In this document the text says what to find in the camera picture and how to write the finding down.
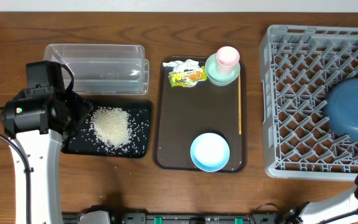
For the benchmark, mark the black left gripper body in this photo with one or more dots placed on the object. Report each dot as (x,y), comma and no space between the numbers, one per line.
(74,110)

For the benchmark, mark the light blue bowl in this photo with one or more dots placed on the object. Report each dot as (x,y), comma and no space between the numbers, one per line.
(210,152)

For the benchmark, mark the pink cup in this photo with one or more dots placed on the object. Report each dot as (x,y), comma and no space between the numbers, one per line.
(227,57)

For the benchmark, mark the dark blue bowl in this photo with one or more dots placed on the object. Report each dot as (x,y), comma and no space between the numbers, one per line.
(342,109)

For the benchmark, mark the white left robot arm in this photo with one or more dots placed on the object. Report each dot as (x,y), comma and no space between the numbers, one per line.
(38,124)

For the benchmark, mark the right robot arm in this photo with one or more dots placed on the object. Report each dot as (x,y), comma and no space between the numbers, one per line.
(342,208)

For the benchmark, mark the grey dishwasher rack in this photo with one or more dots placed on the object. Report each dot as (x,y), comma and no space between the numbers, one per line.
(299,66)

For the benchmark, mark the pile of rice grains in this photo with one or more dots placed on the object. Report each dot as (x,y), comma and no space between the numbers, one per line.
(111,126)

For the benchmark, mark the clear plastic bin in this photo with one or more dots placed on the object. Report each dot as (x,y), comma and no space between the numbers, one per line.
(102,69)

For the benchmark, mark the black rectangular tray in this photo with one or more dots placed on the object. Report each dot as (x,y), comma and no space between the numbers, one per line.
(85,141)

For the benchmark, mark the brown serving tray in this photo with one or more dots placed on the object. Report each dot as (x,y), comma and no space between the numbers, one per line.
(185,113)

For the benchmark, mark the crumpled white paper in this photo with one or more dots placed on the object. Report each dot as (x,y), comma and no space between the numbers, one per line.
(179,66)

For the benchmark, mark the yellow snack wrapper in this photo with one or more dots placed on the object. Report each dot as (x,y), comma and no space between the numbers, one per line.
(187,79)

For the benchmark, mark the mint green bowl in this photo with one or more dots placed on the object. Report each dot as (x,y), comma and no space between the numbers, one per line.
(221,75)

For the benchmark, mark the wooden chopstick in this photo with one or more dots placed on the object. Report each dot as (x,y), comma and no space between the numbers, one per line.
(239,104)

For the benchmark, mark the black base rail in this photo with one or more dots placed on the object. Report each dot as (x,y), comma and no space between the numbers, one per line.
(143,217)

